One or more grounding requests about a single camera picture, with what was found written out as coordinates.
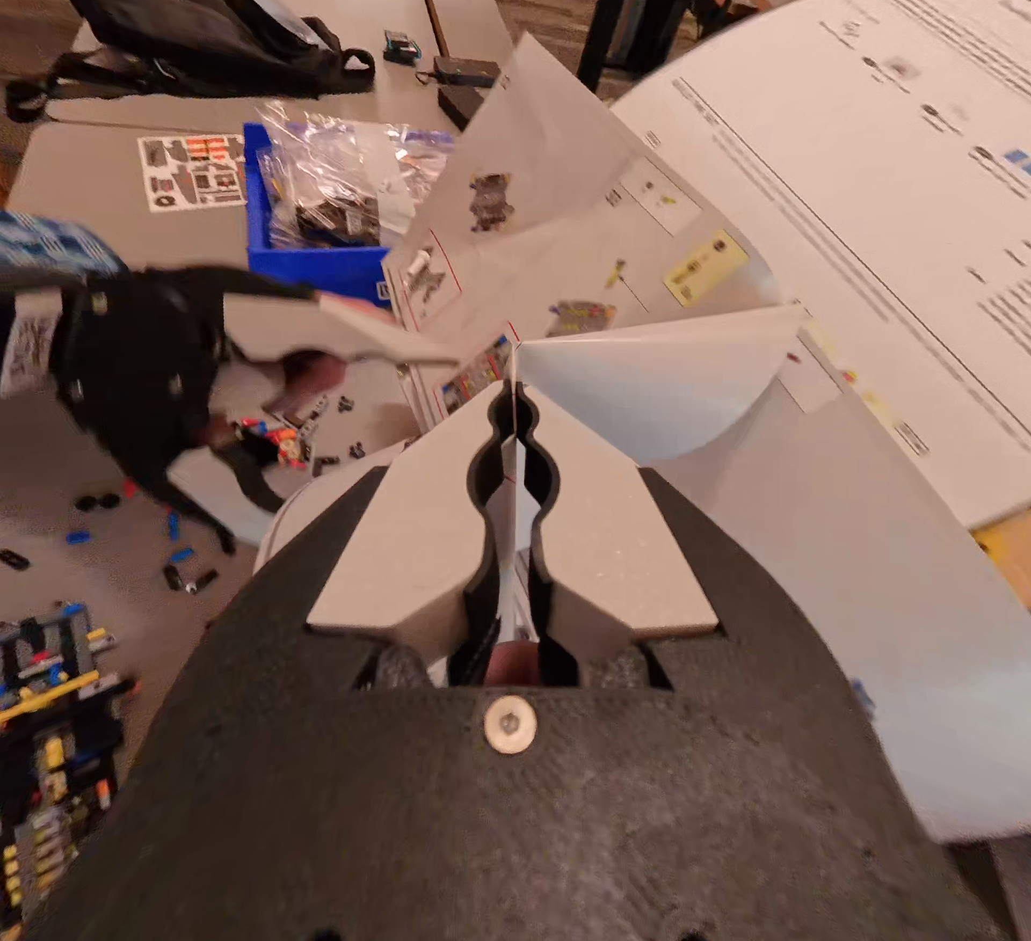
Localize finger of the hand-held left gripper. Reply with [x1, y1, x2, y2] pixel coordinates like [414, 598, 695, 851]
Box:
[222, 293, 381, 364]
[318, 294, 463, 369]

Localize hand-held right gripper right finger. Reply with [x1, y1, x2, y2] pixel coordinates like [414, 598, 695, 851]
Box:
[515, 384, 720, 686]

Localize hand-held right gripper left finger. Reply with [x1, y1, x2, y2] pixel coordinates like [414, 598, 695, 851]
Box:
[306, 380, 517, 686]

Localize lego pieces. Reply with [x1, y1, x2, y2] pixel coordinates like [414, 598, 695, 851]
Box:
[0, 393, 372, 596]

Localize lego instruction booklet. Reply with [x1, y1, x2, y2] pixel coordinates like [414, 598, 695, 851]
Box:
[382, 31, 1031, 845]

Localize person's left forearm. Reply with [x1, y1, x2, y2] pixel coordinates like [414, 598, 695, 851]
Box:
[0, 212, 126, 290]

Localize clear bag of lego parts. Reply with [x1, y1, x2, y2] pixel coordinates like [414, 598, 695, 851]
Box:
[258, 102, 456, 250]

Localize lego sticker sheet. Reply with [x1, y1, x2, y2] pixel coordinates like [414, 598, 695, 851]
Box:
[137, 134, 249, 213]

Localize partly built lego model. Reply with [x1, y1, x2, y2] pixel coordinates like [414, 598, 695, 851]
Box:
[0, 601, 138, 922]

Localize person's left hand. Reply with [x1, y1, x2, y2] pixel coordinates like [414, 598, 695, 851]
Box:
[274, 349, 349, 414]

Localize blue plastic bin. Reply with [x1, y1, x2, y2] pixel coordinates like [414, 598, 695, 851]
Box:
[243, 121, 396, 310]

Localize black box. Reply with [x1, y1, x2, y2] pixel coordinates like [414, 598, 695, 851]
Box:
[437, 86, 488, 130]

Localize black backpack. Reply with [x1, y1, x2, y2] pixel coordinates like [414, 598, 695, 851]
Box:
[4, 0, 378, 125]

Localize grey metal waste bin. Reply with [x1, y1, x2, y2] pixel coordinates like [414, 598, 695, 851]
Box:
[608, 0, 655, 66]

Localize white printed paper sheet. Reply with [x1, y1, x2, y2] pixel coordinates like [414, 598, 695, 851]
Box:
[612, 0, 1031, 531]

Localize flat black device with cable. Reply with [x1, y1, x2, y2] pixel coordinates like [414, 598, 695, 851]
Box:
[415, 55, 502, 90]

